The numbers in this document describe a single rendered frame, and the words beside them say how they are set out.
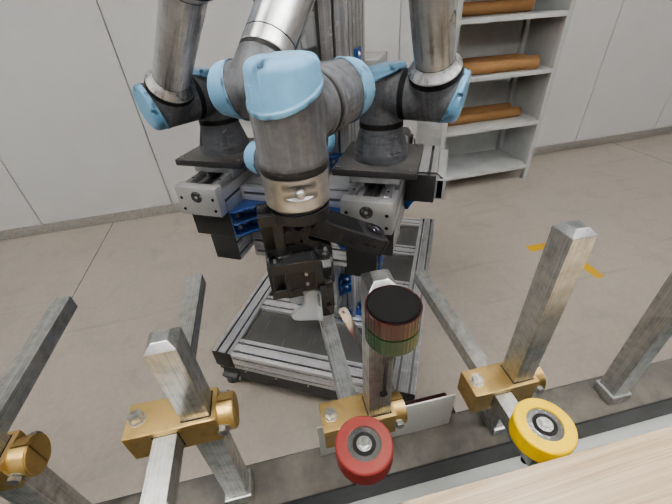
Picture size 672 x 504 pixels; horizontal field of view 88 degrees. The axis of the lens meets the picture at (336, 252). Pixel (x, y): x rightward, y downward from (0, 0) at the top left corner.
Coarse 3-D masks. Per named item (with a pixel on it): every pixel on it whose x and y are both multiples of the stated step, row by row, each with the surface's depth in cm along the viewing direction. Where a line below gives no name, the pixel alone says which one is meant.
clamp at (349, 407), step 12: (360, 396) 57; (396, 396) 57; (324, 408) 55; (336, 408) 55; (348, 408) 55; (360, 408) 55; (396, 408) 55; (324, 420) 54; (336, 420) 54; (384, 420) 54; (396, 420) 55; (324, 432) 52; (336, 432) 53
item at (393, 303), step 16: (384, 288) 38; (400, 288) 38; (368, 304) 36; (384, 304) 36; (400, 304) 36; (416, 304) 36; (384, 320) 34; (400, 320) 34; (384, 368) 46; (384, 384) 48
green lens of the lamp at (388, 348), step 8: (368, 336) 37; (376, 336) 36; (416, 336) 36; (368, 344) 38; (376, 344) 36; (384, 344) 36; (392, 344) 35; (400, 344) 35; (408, 344) 36; (416, 344) 37; (384, 352) 36; (392, 352) 36; (400, 352) 36; (408, 352) 37
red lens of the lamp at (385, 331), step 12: (420, 300) 36; (420, 312) 35; (372, 324) 35; (384, 324) 34; (396, 324) 34; (408, 324) 34; (420, 324) 36; (384, 336) 35; (396, 336) 35; (408, 336) 35
